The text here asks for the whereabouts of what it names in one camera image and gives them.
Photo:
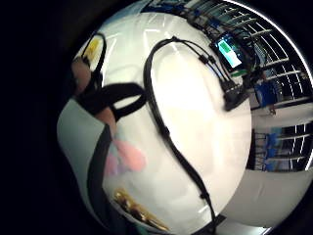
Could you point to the the person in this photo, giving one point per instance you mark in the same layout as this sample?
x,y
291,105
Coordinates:
x,y
76,137

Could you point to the white window frame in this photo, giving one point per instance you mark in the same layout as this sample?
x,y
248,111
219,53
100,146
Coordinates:
x,y
277,55

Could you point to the blue chair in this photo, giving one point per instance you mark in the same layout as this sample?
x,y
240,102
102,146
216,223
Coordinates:
x,y
265,93
272,150

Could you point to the gold foil packet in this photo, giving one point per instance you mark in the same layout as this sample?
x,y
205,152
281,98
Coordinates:
x,y
140,210

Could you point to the black wristband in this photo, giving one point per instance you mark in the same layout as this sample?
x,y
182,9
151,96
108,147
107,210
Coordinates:
x,y
121,95

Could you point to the black adapter hub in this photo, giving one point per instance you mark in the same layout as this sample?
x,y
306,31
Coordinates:
x,y
233,97

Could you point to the pink soft toy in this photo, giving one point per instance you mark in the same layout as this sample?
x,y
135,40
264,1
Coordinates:
x,y
131,156

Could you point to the yellow object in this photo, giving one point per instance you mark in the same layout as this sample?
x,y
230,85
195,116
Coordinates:
x,y
93,49

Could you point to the phone with green screen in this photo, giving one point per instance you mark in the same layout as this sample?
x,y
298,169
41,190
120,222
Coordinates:
x,y
229,53

